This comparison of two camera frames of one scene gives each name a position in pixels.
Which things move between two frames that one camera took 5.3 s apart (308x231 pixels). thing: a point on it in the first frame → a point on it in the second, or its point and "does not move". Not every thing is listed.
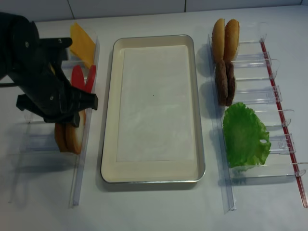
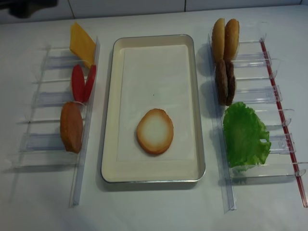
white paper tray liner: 156,118 does not move
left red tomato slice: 77,80 does not move
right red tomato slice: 89,83 does not move
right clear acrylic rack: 257,87 does not move
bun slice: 74,134 → 155,131
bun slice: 60,136 → 71,126
